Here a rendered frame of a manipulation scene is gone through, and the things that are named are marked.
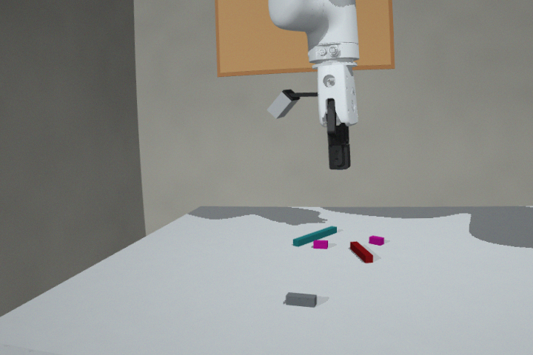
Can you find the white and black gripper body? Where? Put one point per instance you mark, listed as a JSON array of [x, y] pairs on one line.
[[341, 88]]

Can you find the dark red rectangular bar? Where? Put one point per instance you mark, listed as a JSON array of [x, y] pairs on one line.
[[366, 256]]

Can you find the small magenta block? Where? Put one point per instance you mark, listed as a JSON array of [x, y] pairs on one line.
[[320, 244], [376, 240]]

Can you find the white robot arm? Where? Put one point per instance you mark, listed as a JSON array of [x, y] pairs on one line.
[[332, 34]]

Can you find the turquoise rod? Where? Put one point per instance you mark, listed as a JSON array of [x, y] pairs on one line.
[[314, 236]]

